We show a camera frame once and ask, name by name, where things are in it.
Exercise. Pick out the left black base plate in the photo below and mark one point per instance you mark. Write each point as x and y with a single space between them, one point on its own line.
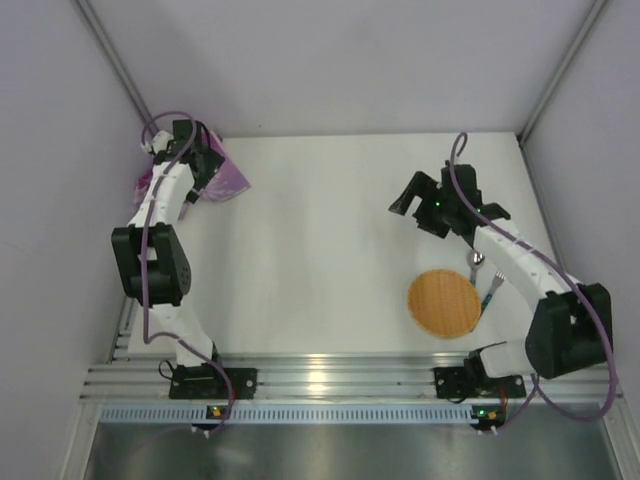
206 383

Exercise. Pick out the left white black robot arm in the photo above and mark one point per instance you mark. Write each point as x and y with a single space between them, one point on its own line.
152 264

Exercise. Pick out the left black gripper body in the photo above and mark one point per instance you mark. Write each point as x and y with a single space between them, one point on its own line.
201 170

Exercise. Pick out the metal fork teal handle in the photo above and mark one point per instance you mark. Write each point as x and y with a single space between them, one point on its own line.
497 282

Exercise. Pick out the aluminium mounting rail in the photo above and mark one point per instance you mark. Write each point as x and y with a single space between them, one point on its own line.
314 377

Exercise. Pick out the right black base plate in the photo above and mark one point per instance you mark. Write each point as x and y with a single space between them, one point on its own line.
455 384

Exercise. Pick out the perforated grey cable duct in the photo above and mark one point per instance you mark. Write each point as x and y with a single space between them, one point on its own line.
294 414

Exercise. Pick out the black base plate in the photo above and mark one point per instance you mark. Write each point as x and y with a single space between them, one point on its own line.
455 384
206 383

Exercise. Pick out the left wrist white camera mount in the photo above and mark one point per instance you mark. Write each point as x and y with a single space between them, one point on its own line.
158 143

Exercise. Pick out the purple printed cloth placemat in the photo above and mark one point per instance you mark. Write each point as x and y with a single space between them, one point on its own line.
226 184

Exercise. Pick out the metal spoon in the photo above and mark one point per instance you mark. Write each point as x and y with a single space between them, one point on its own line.
475 261

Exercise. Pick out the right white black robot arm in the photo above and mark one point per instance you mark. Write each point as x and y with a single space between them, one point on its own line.
570 325

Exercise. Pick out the round orange woven plate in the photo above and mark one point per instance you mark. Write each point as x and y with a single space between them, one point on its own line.
444 303

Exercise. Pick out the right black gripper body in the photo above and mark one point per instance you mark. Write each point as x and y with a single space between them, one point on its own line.
422 206

